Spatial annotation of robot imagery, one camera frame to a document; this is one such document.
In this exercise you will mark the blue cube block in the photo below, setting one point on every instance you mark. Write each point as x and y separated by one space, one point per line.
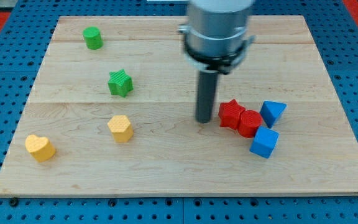
264 142

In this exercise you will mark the green star block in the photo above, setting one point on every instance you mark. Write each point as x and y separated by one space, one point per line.
120 83

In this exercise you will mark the blue triangle block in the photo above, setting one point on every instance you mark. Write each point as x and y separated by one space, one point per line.
271 112

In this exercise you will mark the wooden board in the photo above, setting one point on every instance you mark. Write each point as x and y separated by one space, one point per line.
170 154

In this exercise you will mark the green cylinder block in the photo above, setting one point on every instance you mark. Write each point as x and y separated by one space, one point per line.
92 37

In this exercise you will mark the red cylinder block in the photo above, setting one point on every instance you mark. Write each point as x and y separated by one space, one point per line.
249 123

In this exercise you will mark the yellow hexagon block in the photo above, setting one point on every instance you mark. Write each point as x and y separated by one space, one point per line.
121 128

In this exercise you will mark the yellow heart block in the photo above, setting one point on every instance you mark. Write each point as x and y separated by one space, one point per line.
40 148

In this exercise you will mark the red star block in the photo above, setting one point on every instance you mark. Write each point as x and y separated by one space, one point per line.
230 114

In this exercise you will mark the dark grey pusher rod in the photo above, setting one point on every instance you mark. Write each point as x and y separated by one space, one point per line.
206 90

